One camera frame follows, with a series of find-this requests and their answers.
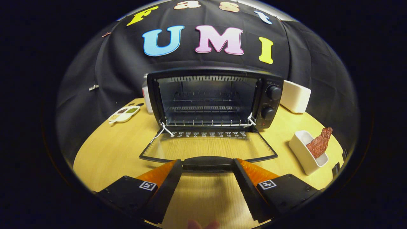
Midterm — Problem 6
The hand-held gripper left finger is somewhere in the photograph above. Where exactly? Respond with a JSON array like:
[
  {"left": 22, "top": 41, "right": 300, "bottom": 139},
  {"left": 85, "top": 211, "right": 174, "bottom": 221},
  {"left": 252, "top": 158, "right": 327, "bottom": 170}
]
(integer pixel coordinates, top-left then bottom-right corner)
[{"left": 95, "top": 159, "right": 184, "bottom": 225}]

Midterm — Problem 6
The red-brown meat piece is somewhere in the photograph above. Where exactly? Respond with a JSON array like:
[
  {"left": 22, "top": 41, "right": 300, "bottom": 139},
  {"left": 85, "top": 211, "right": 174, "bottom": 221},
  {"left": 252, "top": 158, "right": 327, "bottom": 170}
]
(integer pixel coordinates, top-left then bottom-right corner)
[{"left": 306, "top": 127, "right": 333, "bottom": 159}]

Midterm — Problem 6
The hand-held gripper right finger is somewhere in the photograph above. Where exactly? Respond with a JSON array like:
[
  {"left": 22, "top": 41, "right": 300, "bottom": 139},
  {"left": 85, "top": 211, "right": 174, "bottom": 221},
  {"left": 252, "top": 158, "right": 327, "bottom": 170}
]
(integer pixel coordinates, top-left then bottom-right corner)
[{"left": 233, "top": 158, "right": 320, "bottom": 223}]

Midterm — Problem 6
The black toaster oven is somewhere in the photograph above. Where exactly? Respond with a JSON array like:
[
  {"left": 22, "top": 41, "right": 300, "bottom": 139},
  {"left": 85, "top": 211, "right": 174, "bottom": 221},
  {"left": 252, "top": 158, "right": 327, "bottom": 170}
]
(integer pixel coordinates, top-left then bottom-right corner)
[{"left": 139, "top": 66, "right": 284, "bottom": 174}]

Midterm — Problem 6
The clear plastic bottle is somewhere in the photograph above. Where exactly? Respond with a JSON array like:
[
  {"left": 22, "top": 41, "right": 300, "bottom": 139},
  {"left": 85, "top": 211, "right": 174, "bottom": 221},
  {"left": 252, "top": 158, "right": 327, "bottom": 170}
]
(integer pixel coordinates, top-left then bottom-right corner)
[{"left": 142, "top": 74, "right": 154, "bottom": 115}]

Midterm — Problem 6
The white bread toaster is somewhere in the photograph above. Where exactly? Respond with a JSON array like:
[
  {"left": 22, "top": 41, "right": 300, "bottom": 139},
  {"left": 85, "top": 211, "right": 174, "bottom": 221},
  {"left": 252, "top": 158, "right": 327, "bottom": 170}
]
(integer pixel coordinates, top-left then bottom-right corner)
[{"left": 279, "top": 80, "right": 312, "bottom": 114}]

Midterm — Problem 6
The white rectangular dish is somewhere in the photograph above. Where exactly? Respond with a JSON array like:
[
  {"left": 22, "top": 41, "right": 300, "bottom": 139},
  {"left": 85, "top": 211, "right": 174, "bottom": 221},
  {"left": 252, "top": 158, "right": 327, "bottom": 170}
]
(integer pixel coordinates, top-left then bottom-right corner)
[{"left": 288, "top": 130, "right": 329, "bottom": 176}]

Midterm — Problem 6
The white divided condiment plate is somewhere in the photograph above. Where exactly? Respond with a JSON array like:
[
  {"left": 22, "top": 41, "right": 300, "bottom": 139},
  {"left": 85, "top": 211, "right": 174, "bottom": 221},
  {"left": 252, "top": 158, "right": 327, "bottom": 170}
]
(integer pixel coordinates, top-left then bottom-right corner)
[{"left": 108, "top": 105, "right": 141, "bottom": 124}]

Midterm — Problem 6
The black backdrop cloth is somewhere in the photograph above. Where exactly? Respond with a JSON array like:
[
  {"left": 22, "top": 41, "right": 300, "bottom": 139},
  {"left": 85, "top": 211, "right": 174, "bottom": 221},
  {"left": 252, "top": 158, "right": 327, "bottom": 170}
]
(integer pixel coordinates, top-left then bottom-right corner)
[{"left": 57, "top": 0, "right": 360, "bottom": 161}]

